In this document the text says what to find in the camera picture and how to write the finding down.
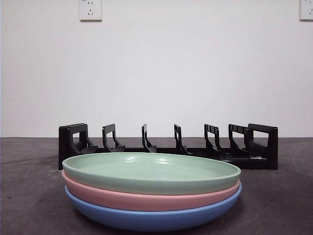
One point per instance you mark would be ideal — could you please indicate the green round plate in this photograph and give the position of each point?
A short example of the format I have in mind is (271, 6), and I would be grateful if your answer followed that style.
(151, 171)

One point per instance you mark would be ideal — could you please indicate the blue round plate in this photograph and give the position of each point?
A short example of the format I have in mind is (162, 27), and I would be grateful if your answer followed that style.
(151, 220)

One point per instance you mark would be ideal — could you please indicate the pink round plate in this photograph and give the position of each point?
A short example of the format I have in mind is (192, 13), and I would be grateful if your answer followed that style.
(146, 200)

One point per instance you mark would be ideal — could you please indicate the white wall socket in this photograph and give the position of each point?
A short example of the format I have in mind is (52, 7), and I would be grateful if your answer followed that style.
(90, 11)
(307, 9)

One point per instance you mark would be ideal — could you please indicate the black plate rack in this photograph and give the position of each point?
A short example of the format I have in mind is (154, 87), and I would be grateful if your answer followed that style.
(259, 156)

